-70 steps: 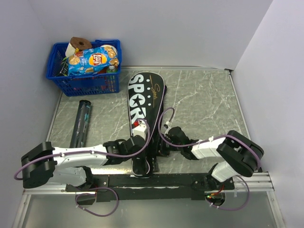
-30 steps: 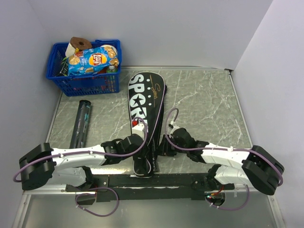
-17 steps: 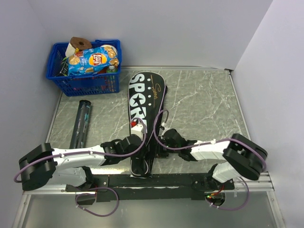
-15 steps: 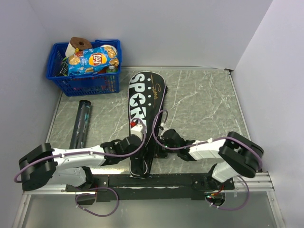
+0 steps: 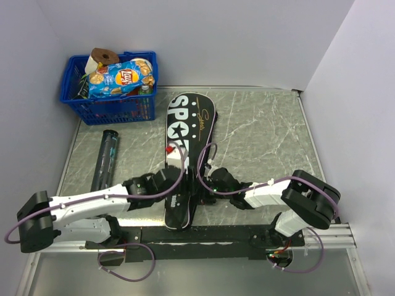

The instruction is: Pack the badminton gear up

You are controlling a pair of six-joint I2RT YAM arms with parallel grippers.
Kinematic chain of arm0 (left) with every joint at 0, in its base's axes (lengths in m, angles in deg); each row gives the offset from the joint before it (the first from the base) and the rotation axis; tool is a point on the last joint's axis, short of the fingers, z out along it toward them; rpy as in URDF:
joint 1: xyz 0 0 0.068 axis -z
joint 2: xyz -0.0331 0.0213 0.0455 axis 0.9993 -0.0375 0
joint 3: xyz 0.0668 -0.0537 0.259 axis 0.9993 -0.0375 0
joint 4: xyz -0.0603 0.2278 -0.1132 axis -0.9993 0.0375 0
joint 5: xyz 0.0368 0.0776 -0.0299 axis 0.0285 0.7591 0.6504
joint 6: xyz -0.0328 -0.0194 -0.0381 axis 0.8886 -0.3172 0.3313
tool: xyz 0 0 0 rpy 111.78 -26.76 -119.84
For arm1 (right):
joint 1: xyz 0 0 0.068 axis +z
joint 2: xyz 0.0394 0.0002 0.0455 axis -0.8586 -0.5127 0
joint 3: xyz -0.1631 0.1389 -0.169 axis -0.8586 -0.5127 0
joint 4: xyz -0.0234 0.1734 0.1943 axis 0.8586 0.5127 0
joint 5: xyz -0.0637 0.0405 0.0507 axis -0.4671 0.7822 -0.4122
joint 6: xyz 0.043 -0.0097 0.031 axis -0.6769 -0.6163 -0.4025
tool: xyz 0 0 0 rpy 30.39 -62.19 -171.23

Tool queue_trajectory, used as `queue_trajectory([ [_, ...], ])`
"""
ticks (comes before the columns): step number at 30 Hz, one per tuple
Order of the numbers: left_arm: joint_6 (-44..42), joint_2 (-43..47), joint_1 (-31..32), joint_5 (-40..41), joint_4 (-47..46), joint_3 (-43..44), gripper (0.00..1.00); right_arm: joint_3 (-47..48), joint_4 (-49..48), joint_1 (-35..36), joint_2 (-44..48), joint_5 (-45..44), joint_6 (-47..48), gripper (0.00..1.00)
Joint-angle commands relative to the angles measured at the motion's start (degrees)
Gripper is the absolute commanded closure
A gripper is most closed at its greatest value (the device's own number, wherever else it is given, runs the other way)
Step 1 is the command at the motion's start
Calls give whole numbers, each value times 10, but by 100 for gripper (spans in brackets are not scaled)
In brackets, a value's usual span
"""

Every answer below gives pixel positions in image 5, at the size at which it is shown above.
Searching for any black shuttlecock tube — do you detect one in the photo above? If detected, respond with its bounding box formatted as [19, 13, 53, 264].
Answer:
[90, 129, 119, 192]

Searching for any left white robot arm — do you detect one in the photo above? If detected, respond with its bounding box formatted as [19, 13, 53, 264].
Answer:
[17, 166, 183, 253]

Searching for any blue plastic shopping basket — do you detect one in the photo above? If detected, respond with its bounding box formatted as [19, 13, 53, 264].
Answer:
[60, 51, 159, 125]

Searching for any white paper towel roll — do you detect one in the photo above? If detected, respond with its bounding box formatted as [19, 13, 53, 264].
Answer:
[85, 55, 99, 75]

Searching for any blue Lays chips bag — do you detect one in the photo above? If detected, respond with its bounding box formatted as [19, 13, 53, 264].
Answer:
[88, 58, 156, 99]

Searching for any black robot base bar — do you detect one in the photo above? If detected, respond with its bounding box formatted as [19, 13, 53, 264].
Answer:
[85, 224, 305, 263]

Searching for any aluminium rail frame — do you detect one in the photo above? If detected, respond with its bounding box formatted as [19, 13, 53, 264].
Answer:
[42, 224, 355, 252]

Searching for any dark green package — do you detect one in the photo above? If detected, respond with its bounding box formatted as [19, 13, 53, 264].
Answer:
[77, 76, 89, 99]

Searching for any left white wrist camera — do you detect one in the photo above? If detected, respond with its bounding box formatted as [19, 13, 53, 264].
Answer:
[165, 146, 189, 168]

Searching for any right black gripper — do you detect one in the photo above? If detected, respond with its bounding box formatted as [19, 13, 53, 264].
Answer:
[188, 176, 231, 205]

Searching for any black SPORT racket bag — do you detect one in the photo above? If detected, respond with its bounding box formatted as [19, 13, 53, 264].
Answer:
[164, 92, 217, 231]

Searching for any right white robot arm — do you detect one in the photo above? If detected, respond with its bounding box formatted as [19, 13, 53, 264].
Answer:
[197, 166, 341, 245]

